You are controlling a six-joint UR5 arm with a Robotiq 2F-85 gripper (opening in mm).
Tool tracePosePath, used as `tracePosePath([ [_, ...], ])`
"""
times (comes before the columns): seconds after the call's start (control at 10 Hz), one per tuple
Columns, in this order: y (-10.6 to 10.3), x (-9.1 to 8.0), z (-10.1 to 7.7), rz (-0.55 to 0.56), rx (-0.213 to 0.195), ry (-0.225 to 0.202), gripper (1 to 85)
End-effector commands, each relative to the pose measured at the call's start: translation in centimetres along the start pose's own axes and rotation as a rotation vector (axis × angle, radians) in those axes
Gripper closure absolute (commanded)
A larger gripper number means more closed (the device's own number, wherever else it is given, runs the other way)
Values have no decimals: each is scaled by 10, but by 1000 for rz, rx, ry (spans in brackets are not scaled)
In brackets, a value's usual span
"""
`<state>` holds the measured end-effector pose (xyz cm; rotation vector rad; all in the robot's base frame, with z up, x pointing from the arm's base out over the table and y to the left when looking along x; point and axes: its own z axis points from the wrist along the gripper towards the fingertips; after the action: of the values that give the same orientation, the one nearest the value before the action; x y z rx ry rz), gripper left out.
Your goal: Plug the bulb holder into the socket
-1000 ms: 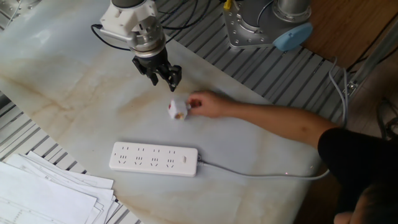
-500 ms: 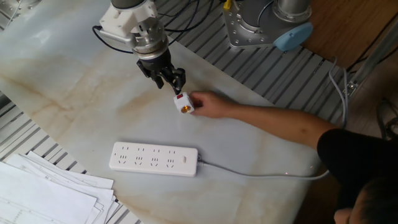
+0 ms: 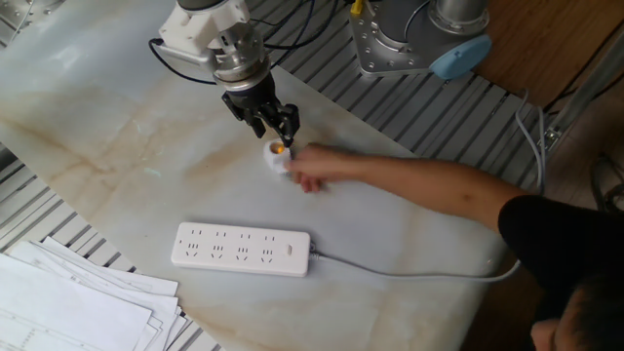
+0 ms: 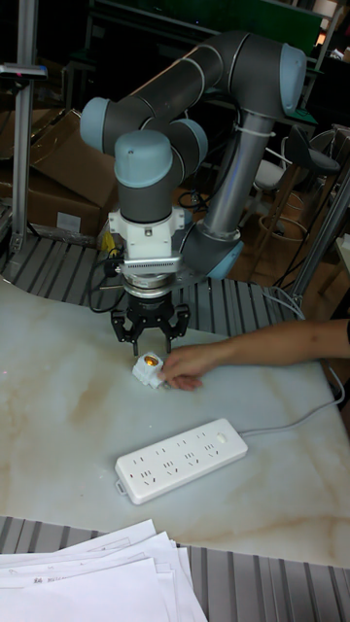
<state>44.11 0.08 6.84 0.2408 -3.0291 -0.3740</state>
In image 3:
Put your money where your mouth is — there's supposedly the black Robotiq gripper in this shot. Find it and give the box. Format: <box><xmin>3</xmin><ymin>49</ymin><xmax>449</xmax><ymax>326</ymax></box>
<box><xmin>221</xmin><ymin>72</ymin><xmax>301</xmax><ymax>149</ymax></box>

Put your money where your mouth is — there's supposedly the white plug-in bulb holder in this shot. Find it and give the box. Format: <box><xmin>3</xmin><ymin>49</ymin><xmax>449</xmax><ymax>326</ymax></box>
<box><xmin>261</xmin><ymin>137</ymin><xmax>294</xmax><ymax>176</ymax></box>

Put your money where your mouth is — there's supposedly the white power strip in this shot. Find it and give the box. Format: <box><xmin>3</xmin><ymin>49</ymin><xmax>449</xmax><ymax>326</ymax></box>
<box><xmin>170</xmin><ymin>221</ymin><xmax>312</xmax><ymax>278</ymax></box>

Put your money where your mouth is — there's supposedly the person's right hand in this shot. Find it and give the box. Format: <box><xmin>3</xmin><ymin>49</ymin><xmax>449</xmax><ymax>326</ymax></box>
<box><xmin>285</xmin><ymin>142</ymin><xmax>366</xmax><ymax>194</ymax></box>

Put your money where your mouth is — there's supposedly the glossy marble-pattern mat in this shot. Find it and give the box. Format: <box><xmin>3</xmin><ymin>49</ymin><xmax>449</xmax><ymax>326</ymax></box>
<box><xmin>0</xmin><ymin>0</ymin><xmax>511</xmax><ymax>351</ymax></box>

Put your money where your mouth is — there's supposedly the silver perforated metal plate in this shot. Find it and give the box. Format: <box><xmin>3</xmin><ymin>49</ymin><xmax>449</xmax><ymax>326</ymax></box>
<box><xmin>0</xmin><ymin>0</ymin><xmax>64</xmax><ymax>49</ymax></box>

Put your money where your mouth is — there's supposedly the stack of printed papers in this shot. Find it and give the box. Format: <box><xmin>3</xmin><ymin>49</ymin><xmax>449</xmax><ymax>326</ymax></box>
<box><xmin>0</xmin><ymin>235</ymin><xmax>189</xmax><ymax>351</ymax></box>

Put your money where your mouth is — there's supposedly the person's black shirt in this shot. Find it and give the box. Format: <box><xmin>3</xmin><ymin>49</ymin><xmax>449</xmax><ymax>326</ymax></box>
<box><xmin>496</xmin><ymin>194</ymin><xmax>624</xmax><ymax>323</ymax></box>

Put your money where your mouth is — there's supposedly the person's head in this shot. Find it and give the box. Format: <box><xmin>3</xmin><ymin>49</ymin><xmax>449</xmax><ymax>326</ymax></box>
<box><xmin>529</xmin><ymin>275</ymin><xmax>624</xmax><ymax>351</ymax></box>

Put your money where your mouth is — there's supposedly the black and blue cable bundle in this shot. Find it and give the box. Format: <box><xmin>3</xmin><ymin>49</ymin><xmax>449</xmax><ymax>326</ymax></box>
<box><xmin>148</xmin><ymin>0</ymin><xmax>342</xmax><ymax>87</ymax></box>

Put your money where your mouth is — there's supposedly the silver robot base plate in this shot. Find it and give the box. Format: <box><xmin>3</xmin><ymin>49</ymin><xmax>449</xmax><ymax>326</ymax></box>
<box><xmin>348</xmin><ymin>0</ymin><xmax>454</xmax><ymax>78</ymax></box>

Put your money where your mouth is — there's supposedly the grey power strip cable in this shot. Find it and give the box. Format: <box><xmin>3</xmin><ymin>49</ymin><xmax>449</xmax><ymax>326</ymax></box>
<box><xmin>308</xmin><ymin>90</ymin><xmax>548</xmax><ymax>284</ymax></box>

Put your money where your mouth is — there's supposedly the long aluminium frame post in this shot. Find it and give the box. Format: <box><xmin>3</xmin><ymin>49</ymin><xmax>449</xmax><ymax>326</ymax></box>
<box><xmin>543</xmin><ymin>28</ymin><xmax>624</xmax><ymax>152</ymax></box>

